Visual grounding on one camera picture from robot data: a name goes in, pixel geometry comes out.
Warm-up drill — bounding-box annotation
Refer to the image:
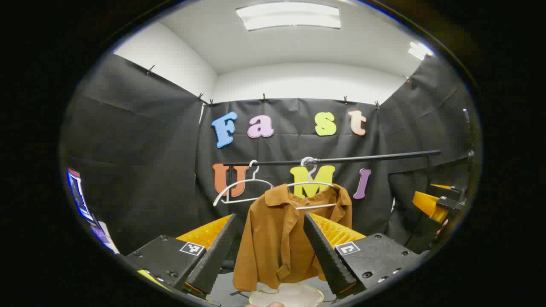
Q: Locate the small ceiling light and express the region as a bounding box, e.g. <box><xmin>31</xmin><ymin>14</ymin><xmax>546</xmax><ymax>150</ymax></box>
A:
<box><xmin>408</xmin><ymin>41</ymin><xmax>434</xmax><ymax>61</ymax></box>

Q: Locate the brown shirt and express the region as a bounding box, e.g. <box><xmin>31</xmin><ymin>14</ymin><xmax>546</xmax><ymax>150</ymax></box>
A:
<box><xmin>232</xmin><ymin>183</ymin><xmax>353</xmax><ymax>293</ymax></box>

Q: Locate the black clothes rack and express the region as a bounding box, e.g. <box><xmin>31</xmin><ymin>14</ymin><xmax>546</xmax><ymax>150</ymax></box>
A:
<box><xmin>223</xmin><ymin>149</ymin><xmax>442</xmax><ymax>203</ymax></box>

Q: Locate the empty white hanger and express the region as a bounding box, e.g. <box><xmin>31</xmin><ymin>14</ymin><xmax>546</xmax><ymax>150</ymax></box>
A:
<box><xmin>212</xmin><ymin>160</ymin><xmax>275</xmax><ymax>208</ymax></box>

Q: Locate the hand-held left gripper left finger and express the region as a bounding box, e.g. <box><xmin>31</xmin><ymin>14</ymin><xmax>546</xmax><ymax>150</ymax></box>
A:
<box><xmin>122</xmin><ymin>214</ymin><xmax>236</xmax><ymax>306</ymax></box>

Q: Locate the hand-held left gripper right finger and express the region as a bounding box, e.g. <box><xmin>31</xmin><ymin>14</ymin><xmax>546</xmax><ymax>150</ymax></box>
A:
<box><xmin>304</xmin><ymin>212</ymin><xmax>424</xmax><ymax>301</ymax></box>

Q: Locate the white hanger holding shirt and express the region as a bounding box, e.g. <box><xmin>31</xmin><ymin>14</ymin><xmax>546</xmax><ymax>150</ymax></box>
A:
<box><xmin>287</xmin><ymin>156</ymin><xmax>340</xmax><ymax>210</ymax></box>

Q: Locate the monitor screen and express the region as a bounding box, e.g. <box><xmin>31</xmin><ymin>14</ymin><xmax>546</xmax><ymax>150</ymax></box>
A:
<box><xmin>67</xmin><ymin>168</ymin><xmax>121</xmax><ymax>255</ymax></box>

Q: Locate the row of black cloth clips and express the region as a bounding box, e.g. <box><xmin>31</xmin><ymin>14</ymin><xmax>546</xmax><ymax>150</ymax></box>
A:
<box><xmin>145</xmin><ymin>64</ymin><xmax>411</xmax><ymax>108</ymax></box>

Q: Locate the black backdrop cloth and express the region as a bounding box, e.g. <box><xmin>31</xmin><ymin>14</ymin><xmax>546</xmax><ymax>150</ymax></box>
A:
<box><xmin>62</xmin><ymin>53</ymin><xmax>480</xmax><ymax>256</ymax></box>

